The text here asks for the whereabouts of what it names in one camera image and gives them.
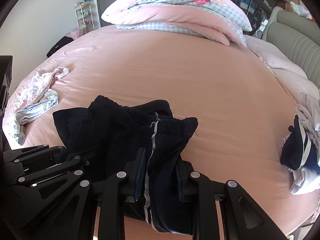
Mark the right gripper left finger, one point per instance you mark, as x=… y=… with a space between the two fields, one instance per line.
x=100 y=206

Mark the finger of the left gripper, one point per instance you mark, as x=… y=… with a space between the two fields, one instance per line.
x=43 y=180
x=35 y=154

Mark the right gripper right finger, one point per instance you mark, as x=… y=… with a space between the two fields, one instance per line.
x=222 y=210

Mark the navy shorts with white stripes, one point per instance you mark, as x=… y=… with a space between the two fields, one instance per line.
x=109 y=136

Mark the white and navy clothes pile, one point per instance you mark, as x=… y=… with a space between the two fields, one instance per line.
x=300 y=149

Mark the white cartoon print pajamas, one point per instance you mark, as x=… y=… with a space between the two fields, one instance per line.
x=34 y=98

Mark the black bag on floor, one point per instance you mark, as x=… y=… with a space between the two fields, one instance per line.
x=61 y=43

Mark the pink pillow near headboard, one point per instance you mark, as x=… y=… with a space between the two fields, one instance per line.
x=295 y=84

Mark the white storage shelf rack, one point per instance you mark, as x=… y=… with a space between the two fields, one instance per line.
x=84 y=16

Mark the pink pillow near duvet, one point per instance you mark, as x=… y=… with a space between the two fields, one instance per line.
x=272 y=56

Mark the grey green padded headboard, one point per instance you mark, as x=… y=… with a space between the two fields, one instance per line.
x=297 y=38

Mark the dark glass wardrobe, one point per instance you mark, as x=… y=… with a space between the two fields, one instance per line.
x=257 y=11

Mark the pink checkered folded duvet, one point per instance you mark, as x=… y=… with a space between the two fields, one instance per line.
x=221 y=21

